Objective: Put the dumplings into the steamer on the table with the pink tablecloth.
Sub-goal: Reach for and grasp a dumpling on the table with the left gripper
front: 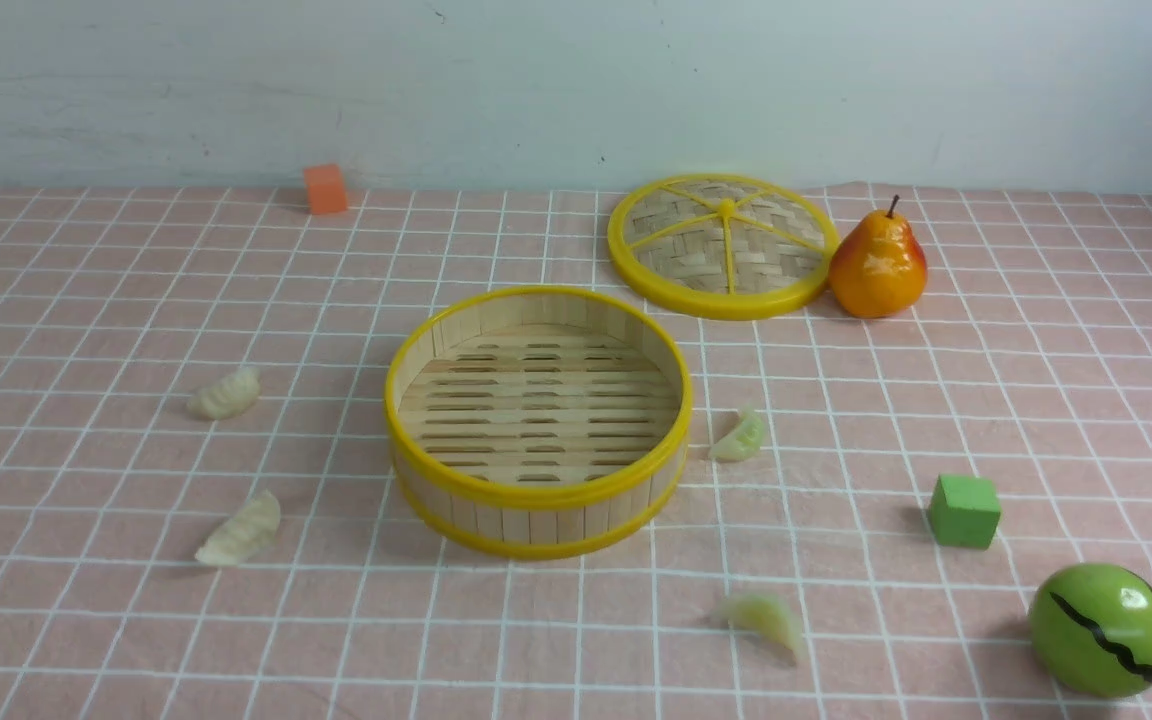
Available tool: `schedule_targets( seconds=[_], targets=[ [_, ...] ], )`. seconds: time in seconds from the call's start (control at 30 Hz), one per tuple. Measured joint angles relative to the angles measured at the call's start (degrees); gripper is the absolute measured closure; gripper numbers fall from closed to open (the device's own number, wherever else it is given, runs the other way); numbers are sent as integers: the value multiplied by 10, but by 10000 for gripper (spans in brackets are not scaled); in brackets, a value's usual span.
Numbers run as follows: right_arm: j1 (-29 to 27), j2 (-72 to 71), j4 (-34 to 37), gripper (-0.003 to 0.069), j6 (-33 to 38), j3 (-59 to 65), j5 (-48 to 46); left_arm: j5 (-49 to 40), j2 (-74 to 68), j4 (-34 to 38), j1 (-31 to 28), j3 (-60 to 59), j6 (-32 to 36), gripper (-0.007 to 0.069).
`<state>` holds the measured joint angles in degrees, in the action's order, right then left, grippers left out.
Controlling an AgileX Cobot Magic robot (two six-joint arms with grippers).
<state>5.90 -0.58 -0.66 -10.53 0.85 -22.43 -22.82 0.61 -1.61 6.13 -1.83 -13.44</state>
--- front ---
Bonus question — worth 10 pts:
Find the pale green dumpling front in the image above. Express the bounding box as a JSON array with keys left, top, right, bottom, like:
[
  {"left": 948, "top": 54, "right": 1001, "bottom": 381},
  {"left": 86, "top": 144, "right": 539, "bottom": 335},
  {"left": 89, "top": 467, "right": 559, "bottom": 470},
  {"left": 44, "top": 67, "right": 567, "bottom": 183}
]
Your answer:
[{"left": 714, "top": 591, "right": 806, "bottom": 664}]

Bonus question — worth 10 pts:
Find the yellow woven bamboo steamer lid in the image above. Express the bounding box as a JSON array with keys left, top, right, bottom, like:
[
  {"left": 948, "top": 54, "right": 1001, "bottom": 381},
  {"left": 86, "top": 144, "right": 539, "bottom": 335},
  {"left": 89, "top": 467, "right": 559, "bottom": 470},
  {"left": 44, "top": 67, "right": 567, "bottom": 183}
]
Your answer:
[{"left": 605, "top": 173, "right": 841, "bottom": 323}]

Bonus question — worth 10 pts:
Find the pale green dumpling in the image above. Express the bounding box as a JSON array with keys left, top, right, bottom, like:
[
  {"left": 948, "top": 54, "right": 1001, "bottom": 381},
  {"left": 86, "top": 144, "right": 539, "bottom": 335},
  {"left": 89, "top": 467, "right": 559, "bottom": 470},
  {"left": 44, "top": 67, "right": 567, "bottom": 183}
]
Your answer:
[
  {"left": 714, "top": 591, "right": 806, "bottom": 664},
  {"left": 708, "top": 406, "right": 770, "bottom": 462}
]

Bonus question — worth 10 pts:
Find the orange yellow toy pear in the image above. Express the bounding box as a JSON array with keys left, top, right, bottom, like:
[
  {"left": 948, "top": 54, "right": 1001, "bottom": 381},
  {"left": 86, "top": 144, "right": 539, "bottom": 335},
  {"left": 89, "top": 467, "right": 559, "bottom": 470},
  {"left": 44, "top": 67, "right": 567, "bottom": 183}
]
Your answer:
[{"left": 828, "top": 194, "right": 929, "bottom": 319}]

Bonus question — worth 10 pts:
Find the pink checkered tablecloth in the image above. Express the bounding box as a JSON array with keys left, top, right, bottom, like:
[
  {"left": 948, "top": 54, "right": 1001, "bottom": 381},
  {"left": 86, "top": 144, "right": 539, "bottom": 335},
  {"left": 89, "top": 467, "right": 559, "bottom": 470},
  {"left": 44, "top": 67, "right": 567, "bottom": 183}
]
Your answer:
[{"left": 0, "top": 187, "right": 1152, "bottom": 719}]

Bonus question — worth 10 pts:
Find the green foam cube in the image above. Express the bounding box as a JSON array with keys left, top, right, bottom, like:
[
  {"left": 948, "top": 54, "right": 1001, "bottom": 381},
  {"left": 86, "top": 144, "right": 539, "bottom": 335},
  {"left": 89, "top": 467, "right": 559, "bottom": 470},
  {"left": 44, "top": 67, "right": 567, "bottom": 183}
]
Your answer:
[{"left": 927, "top": 473, "right": 1002, "bottom": 550}]

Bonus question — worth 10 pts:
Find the yellow rimmed bamboo steamer tray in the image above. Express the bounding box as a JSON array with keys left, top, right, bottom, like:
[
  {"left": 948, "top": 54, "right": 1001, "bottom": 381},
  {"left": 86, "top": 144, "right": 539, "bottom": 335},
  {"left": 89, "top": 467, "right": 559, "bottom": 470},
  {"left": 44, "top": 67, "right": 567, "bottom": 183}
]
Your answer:
[{"left": 384, "top": 285, "right": 694, "bottom": 560}]

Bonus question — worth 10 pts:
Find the white dumpling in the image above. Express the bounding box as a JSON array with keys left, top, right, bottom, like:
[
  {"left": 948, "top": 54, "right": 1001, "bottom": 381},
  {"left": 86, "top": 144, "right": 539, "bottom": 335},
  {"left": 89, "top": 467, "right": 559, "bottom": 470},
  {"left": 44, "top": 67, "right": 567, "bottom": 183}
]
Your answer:
[
  {"left": 195, "top": 488, "right": 282, "bottom": 568},
  {"left": 185, "top": 366, "right": 262, "bottom": 420}
]

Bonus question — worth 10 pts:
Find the green toy melon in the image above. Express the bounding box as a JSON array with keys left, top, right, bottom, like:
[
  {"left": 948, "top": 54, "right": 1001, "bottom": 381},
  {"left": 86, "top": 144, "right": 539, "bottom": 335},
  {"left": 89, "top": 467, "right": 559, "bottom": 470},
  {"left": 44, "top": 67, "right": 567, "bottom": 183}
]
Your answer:
[{"left": 1028, "top": 562, "right": 1152, "bottom": 700}]

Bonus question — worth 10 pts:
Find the orange foam cube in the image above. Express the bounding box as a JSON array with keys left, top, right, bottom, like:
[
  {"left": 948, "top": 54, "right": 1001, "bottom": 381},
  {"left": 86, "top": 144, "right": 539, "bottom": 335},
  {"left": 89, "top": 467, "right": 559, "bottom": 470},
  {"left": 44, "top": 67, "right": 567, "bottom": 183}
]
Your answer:
[{"left": 302, "top": 162, "right": 349, "bottom": 215}]

